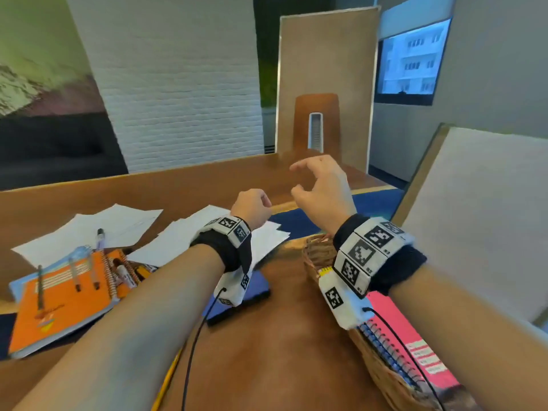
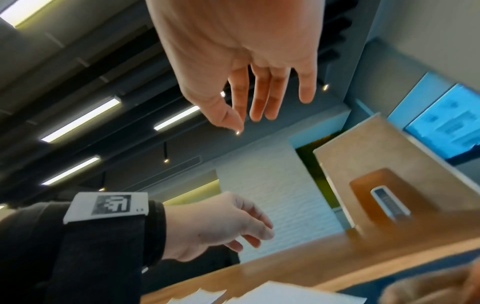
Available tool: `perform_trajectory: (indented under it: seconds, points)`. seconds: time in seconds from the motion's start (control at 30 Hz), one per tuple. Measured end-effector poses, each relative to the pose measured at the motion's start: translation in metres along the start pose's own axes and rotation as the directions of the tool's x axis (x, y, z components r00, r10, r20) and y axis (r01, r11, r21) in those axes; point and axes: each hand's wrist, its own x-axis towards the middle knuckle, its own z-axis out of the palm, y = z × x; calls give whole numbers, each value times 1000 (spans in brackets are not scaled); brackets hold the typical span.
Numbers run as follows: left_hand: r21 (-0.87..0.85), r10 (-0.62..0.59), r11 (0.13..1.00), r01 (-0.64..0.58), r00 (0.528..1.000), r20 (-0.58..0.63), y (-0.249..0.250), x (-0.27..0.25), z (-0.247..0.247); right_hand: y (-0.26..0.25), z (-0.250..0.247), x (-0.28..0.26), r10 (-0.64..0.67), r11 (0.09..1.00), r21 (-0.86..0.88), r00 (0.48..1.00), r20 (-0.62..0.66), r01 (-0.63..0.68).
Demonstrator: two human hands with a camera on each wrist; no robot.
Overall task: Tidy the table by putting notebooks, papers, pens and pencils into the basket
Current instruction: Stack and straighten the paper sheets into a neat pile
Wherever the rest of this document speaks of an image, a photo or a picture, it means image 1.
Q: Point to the large abstract wall painting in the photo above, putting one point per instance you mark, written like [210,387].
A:
[38,47]

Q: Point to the green pencil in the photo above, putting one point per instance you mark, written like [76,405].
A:
[40,286]

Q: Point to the grey roller blind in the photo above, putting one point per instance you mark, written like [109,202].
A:
[411,19]

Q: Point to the white paper sheet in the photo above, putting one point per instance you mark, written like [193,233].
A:
[171,243]
[85,231]

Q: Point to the person's left hand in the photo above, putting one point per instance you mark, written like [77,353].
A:
[252,207]

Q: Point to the black left wrist marker band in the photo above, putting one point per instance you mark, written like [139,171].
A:
[227,248]

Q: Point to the bunch of yellow pencils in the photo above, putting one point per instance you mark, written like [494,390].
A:
[167,380]

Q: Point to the green foliage wall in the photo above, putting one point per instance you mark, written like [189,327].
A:
[268,85]

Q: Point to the black right wrist marker band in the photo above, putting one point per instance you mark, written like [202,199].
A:
[402,269]

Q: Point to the person's right forearm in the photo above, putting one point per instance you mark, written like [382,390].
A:
[471,329]

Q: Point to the window with building view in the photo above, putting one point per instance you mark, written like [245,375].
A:
[411,59]

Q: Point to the wooden table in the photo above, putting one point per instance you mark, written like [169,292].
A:
[278,359]

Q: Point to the brown wooden chair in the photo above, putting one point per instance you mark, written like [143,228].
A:
[299,124]

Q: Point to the pink spiral notebook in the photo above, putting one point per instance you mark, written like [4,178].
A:
[398,325]

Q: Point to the person's left forearm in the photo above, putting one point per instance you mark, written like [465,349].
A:
[107,338]

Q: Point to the person's right hand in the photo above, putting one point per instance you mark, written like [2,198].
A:
[331,196]

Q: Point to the dark sofa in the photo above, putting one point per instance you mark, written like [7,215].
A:
[55,149]

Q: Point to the brown metal-framed board panel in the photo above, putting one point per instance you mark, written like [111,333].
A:
[329,51]

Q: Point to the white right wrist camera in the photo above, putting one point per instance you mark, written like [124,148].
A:
[342,303]

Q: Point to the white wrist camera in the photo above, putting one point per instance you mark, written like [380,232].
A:
[233,286]
[342,303]

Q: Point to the black wrist marker band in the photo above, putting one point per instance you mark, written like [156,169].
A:
[402,269]
[227,248]

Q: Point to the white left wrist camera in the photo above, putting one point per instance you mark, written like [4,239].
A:
[233,286]

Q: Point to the blue eraser block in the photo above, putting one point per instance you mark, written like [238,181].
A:
[257,291]

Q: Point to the woven wicker basket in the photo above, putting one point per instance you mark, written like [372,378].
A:
[317,252]

